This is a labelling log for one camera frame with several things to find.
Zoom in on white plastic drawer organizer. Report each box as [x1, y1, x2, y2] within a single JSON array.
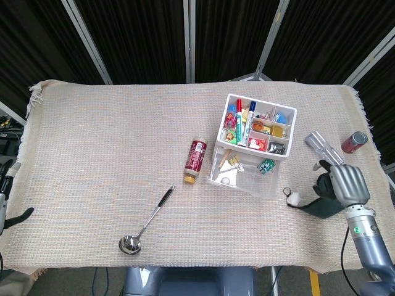
[[215, 93, 297, 158]]

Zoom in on red drink can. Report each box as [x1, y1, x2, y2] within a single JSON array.
[[341, 131, 369, 154]]

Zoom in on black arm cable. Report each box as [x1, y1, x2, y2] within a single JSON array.
[[340, 228, 361, 296]]

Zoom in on clear plastic bottle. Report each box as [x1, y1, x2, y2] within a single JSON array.
[[304, 130, 346, 167]]

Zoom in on red sauce bottle yellow cap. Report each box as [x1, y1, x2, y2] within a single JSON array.
[[183, 138, 208, 186]]

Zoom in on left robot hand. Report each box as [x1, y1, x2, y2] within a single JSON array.
[[0, 159, 35, 235]]

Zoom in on green circuit board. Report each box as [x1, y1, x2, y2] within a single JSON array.
[[257, 158, 276, 175]]

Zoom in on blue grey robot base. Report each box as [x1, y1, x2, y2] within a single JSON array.
[[123, 266, 259, 296]]

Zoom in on dark green cloth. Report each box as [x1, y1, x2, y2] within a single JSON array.
[[296, 172, 345, 220]]

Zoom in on red packet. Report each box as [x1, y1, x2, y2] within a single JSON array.
[[248, 138, 267, 151]]

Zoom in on metal table leg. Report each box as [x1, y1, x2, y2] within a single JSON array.
[[270, 266, 280, 296]]

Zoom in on stainless steel ladle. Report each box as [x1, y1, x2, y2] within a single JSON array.
[[118, 185, 175, 255]]

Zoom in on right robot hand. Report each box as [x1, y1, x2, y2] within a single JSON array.
[[312, 159, 371, 208]]

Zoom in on black folding screen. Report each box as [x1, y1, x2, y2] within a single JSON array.
[[0, 0, 395, 164]]

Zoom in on beige woven tablecloth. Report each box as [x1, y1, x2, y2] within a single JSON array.
[[18, 79, 382, 275]]

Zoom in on small white fluffy keychain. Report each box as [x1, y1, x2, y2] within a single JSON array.
[[283, 186, 302, 207]]

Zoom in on blue capped marker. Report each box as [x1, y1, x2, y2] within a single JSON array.
[[243, 101, 257, 146]]

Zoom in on colourful candy bag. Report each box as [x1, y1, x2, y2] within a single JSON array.
[[224, 112, 238, 142]]

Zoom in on wooden stick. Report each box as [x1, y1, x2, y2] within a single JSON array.
[[218, 150, 231, 169]]

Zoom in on clear plastic drawer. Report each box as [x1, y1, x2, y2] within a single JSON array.
[[207, 146, 281, 199]]

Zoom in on yellow binder clip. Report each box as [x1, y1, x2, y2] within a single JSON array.
[[228, 155, 246, 172]]

